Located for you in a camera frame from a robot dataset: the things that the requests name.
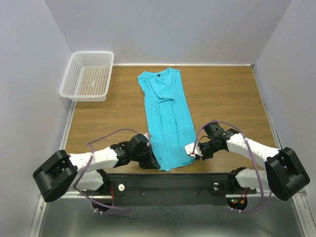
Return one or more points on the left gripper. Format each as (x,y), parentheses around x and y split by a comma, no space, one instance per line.
(150,160)

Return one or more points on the aluminium frame rail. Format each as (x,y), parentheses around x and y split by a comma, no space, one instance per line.
(84,213)

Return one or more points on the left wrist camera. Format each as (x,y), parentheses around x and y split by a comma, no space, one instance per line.
(148,136)

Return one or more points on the turquoise t shirt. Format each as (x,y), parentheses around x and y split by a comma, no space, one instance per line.
(168,117)

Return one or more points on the white plastic basket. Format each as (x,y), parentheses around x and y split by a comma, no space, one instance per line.
(87,76)

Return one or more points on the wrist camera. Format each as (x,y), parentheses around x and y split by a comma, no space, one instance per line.
(193,151)
(148,136)

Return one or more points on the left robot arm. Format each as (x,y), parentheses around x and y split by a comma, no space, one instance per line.
(64,172)

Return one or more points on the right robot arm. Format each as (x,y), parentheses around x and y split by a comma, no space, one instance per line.
(276,170)

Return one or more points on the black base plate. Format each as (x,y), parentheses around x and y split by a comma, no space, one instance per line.
(174,189)

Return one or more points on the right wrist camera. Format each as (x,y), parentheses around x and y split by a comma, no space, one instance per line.
(193,151)

